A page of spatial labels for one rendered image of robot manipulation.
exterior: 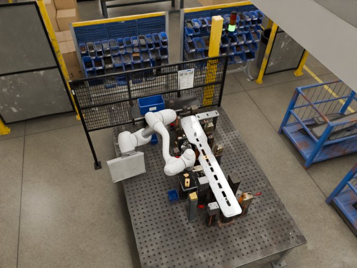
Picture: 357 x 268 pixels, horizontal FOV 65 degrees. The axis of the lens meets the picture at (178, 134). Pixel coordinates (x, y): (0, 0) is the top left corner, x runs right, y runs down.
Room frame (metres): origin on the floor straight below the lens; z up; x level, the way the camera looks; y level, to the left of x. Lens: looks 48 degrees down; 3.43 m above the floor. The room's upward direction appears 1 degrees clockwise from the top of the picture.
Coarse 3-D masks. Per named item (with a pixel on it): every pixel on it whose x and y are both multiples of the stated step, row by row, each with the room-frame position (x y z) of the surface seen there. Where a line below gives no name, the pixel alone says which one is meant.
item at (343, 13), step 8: (320, 0) 0.36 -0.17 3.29; (328, 0) 0.34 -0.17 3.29; (336, 0) 0.33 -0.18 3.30; (344, 0) 0.32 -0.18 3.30; (352, 0) 0.31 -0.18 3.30; (328, 8) 0.34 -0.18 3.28; (336, 8) 0.33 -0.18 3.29; (344, 8) 0.32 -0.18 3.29; (352, 8) 0.31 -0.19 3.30; (344, 16) 0.31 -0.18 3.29; (352, 16) 0.31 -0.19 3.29; (352, 24) 0.30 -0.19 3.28
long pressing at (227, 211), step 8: (184, 120) 2.45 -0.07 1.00; (192, 120) 2.45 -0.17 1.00; (184, 128) 2.31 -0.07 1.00; (192, 128) 2.32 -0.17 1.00; (200, 128) 2.32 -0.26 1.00; (192, 136) 2.19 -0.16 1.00; (200, 136) 2.19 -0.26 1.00; (200, 152) 1.95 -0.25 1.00; (208, 152) 1.96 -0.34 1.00; (200, 160) 1.84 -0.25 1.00; (208, 168) 1.74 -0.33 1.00; (216, 168) 1.74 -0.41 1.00; (208, 176) 1.64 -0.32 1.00; (224, 176) 1.65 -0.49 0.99; (216, 184) 1.54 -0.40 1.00; (224, 184) 1.55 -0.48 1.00; (216, 192) 1.45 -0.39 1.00; (232, 192) 1.45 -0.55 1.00; (224, 200) 1.36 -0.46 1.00; (232, 200) 1.36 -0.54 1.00; (224, 208) 1.28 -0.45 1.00; (232, 208) 1.28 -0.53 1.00; (240, 208) 1.28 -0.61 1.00
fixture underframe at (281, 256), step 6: (282, 252) 1.13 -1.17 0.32; (288, 252) 1.12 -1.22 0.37; (264, 258) 1.09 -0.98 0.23; (270, 258) 1.09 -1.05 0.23; (276, 258) 1.10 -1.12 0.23; (282, 258) 1.11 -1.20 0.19; (246, 264) 1.03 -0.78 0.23; (252, 264) 1.03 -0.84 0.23; (258, 264) 1.03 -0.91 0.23; (276, 264) 1.10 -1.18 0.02; (282, 264) 1.11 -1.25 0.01
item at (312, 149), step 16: (336, 80) 3.42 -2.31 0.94; (304, 96) 3.04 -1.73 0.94; (352, 96) 3.53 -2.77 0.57; (288, 112) 3.18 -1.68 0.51; (304, 112) 3.32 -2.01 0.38; (320, 112) 2.72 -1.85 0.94; (336, 112) 3.55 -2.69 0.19; (288, 128) 3.17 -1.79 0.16; (304, 128) 2.81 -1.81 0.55; (320, 128) 2.86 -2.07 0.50; (336, 128) 2.87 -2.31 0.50; (352, 128) 2.92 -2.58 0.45; (304, 144) 2.83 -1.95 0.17; (320, 144) 2.47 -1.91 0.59; (336, 144) 2.85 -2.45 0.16; (352, 144) 2.86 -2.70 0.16; (320, 160) 2.53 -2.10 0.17
